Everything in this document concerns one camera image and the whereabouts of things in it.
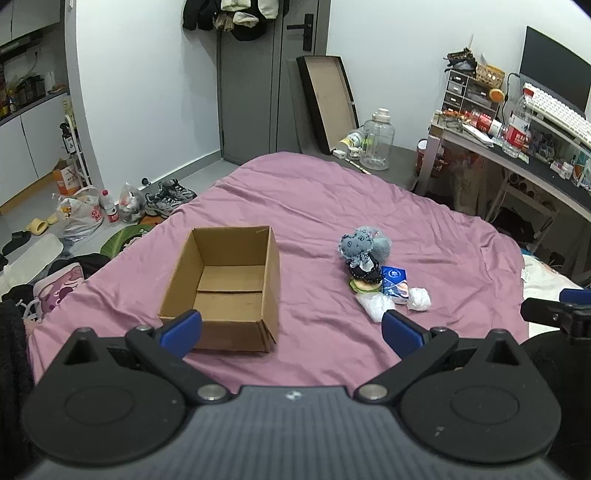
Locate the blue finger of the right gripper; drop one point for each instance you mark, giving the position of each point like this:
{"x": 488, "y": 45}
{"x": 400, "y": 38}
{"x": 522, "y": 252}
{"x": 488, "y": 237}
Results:
{"x": 575, "y": 296}

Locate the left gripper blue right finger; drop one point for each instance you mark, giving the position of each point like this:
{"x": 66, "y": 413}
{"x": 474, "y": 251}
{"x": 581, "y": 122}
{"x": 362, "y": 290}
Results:
{"x": 422, "y": 352}

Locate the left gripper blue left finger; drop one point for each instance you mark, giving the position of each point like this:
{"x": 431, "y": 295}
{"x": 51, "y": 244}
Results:
{"x": 161, "y": 351}

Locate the white tissue ball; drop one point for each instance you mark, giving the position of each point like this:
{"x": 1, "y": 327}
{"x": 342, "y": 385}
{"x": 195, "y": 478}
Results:
{"x": 419, "y": 299}

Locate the clear bag of white stuffing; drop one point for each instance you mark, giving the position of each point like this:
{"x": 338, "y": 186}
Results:
{"x": 375, "y": 304}

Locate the blue tissue pack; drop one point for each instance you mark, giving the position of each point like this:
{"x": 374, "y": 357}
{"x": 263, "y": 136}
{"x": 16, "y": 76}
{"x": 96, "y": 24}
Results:
{"x": 395, "y": 284}

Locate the green orange sandwich plush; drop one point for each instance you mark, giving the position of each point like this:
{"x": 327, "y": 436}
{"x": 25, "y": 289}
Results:
{"x": 362, "y": 286}

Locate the black white-stitched fabric toy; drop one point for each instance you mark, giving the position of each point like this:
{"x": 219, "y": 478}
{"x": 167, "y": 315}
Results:
{"x": 373, "y": 276}

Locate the grey patterned plush toy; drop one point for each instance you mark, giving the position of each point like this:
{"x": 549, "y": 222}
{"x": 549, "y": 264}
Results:
{"x": 361, "y": 249}

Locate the grey fluffy plush mouse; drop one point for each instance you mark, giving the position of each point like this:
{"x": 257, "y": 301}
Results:
{"x": 381, "y": 249}

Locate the white blanket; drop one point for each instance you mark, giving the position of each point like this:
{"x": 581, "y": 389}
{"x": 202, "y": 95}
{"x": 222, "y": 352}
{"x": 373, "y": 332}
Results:
{"x": 540, "y": 281}

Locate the pink bed sheet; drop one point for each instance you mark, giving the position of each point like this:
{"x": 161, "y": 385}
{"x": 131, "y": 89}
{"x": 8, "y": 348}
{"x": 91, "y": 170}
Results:
{"x": 472, "y": 273}

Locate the brown cardboard box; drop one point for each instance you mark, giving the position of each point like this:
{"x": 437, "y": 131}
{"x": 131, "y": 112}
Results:
{"x": 231, "y": 277}

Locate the green cartoon floor mat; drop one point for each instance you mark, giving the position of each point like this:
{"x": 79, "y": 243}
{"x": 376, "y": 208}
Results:
{"x": 124, "y": 238}

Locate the black clothing on floor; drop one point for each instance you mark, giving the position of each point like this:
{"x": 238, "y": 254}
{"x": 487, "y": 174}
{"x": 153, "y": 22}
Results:
{"x": 89, "y": 263}

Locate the pink cartoon pillow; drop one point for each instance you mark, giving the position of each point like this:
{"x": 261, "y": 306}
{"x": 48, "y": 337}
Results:
{"x": 50, "y": 291}

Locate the black desk with white legs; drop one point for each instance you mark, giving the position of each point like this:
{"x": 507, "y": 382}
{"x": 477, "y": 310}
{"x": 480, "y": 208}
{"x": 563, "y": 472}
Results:
{"x": 575, "y": 198}

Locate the clear plastic trash bag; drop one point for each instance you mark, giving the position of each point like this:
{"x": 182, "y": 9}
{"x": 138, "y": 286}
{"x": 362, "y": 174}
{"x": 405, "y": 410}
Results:
{"x": 131, "y": 204}

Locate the grey sneakers pair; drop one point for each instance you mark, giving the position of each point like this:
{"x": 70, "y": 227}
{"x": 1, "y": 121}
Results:
{"x": 169, "y": 196}

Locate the white printed plastic bag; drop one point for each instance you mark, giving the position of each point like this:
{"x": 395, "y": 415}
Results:
{"x": 79, "y": 215}

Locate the desk water bottle red label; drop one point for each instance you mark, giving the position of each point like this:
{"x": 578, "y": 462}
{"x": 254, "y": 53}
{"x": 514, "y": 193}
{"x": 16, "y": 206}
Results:
{"x": 519, "y": 124}

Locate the white keyboard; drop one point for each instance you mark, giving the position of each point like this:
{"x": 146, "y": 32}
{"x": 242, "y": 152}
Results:
{"x": 546, "y": 107}

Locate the yellow slipper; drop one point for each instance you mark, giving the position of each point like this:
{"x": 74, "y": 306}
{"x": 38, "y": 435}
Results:
{"x": 37, "y": 227}

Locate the black slipper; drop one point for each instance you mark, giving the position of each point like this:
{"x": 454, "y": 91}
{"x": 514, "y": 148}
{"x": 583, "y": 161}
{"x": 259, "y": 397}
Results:
{"x": 18, "y": 239}

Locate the orange white cardboard box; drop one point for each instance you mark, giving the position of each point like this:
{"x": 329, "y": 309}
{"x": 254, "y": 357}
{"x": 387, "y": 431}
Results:
{"x": 66, "y": 178}

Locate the large clear plastic jar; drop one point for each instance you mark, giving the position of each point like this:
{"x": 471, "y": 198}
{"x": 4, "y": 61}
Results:
{"x": 378, "y": 141}

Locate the small drawer organizer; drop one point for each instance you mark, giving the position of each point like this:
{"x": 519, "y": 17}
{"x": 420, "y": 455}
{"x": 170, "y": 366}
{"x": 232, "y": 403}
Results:
{"x": 464, "y": 94}

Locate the black monitor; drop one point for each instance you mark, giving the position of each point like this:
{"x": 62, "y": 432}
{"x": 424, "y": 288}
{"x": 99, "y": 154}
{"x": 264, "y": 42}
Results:
{"x": 551, "y": 65}

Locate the grey door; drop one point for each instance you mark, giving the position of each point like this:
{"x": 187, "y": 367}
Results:
{"x": 259, "y": 99}

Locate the white kitchen cabinet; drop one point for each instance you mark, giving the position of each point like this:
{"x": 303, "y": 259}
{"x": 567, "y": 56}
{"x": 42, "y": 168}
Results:
{"x": 34, "y": 87}

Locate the black framed board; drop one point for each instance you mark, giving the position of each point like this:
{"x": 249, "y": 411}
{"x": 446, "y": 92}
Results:
{"x": 329, "y": 98}

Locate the clothes hanging on door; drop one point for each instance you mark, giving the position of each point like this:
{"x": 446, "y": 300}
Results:
{"x": 246, "y": 20}

